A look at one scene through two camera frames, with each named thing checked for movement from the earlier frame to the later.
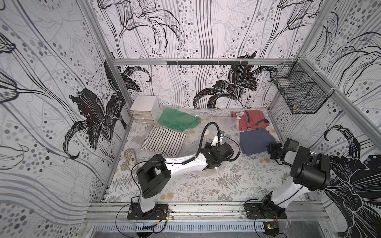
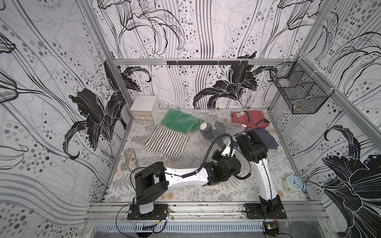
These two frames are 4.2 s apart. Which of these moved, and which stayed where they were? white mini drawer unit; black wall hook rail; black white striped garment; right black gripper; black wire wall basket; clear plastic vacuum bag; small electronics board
Moved: clear plastic vacuum bag; right black gripper
Stayed: black wire wall basket; white mini drawer unit; black white striped garment; small electronics board; black wall hook rail
